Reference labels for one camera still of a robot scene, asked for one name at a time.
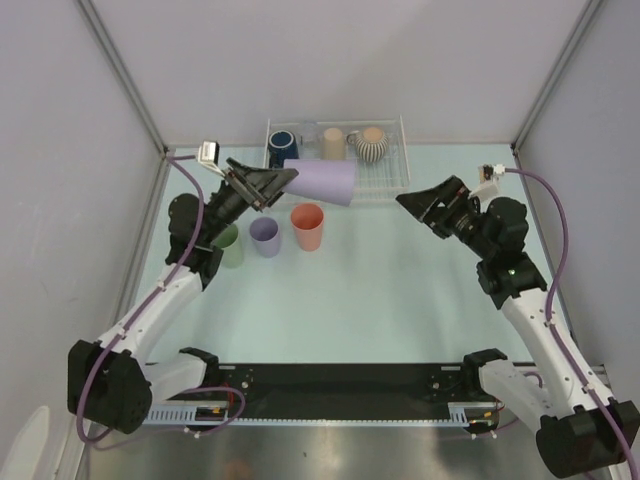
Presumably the dark blue mug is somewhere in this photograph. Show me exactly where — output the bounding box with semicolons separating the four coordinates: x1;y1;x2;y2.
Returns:
267;130;299;168

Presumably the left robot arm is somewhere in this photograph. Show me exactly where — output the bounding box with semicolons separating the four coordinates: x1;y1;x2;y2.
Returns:
67;159;298;444

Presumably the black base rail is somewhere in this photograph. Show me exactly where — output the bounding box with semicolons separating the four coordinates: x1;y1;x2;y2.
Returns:
203;363;504;422

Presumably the pink cup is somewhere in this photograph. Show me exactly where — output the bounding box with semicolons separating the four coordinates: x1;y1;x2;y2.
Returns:
290;203;324;252

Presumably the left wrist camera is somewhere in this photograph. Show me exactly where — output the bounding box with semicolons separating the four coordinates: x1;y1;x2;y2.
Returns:
196;140;228;179

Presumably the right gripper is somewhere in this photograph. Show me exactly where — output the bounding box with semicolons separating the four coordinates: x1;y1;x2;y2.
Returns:
397;175;497;260

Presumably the striped mug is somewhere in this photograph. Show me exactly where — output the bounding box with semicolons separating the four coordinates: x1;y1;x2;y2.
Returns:
346;127;389;163

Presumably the large purple cup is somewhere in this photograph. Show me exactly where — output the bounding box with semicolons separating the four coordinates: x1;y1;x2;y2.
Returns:
284;159;357;207

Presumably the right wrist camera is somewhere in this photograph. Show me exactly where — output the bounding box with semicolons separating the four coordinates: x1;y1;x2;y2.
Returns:
470;164;506;202

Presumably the beige cup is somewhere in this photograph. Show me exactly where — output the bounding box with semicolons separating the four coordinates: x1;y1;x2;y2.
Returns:
322;127;346;160

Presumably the small purple cup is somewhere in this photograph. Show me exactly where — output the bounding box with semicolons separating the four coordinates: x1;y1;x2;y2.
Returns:
249;217;281;258

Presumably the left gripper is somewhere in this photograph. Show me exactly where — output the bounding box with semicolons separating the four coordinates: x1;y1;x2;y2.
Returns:
201;158;297;245

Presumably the white slotted cable duct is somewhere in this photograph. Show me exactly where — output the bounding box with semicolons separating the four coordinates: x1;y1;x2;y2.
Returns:
144;402;236;422

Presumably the green cup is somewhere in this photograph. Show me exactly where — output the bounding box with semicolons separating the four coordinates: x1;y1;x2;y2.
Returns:
212;224;244;269

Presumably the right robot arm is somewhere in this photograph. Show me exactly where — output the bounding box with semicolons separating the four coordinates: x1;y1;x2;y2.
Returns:
396;176;639;479

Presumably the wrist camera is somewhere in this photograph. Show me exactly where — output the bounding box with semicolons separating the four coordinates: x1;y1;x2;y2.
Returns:
470;164;506;202
196;140;228;179

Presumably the white wire dish rack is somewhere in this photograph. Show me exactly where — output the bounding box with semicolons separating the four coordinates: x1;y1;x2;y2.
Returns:
264;115;411;204

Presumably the clear glass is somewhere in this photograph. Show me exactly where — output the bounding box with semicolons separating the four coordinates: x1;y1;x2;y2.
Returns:
298;120;320;150

